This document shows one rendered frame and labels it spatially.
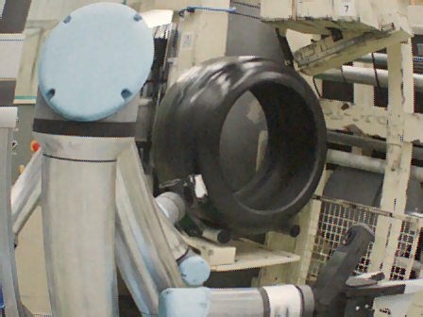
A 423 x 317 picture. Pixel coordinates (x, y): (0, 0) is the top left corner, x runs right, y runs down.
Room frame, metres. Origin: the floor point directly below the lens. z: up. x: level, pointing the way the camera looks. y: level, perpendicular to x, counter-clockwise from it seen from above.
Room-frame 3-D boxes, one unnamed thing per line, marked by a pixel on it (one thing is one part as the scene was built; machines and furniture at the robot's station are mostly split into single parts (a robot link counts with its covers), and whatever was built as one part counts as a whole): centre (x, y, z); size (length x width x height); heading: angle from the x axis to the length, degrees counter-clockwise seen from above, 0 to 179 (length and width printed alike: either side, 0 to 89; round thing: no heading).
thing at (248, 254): (1.97, -0.08, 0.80); 0.37 x 0.36 x 0.02; 122
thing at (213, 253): (1.90, 0.04, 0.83); 0.36 x 0.09 x 0.06; 32
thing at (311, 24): (2.02, -0.40, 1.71); 0.61 x 0.25 x 0.15; 32
